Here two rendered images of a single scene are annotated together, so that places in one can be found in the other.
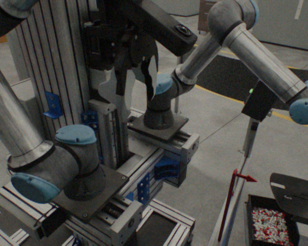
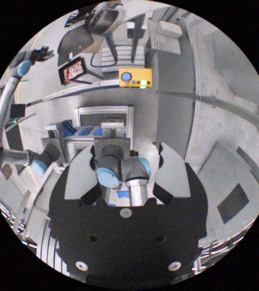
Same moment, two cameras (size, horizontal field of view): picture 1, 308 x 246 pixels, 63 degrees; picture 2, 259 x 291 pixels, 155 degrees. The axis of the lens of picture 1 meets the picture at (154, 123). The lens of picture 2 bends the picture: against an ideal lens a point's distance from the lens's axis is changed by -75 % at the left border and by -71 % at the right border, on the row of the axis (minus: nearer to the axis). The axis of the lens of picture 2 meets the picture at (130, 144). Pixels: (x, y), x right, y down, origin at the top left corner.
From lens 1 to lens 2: 0.38 m
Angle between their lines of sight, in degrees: 49
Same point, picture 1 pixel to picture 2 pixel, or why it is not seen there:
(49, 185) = (144, 163)
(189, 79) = (26, 153)
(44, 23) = not seen: hidden behind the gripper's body
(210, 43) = (7, 157)
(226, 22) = not seen: outside the picture
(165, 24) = not seen: outside the picture
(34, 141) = (137, 188)
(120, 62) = (204, 210)
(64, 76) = not seen: hidden behind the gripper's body
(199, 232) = (75, 106)
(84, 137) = (107, 173)
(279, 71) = (4, 95)
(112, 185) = (104, 142)
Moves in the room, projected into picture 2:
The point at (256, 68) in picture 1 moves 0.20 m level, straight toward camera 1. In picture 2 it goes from (4, 110) to (23, 83)
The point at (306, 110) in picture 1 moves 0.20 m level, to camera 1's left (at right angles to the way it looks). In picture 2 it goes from (24, 65) to (33, 97)
